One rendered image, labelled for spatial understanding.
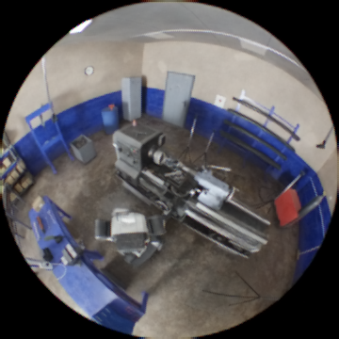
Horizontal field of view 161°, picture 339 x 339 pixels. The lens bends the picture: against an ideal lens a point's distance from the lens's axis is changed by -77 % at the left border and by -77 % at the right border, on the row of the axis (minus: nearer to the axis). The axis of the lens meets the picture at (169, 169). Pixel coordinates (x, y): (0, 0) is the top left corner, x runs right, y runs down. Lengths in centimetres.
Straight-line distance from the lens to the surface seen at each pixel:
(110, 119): 431
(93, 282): 159
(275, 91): 420
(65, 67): 429
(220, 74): 420
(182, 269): 231
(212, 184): 151
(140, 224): 91
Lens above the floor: 225
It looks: 47 degrees down
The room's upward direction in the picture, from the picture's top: 10 degrees clockwise
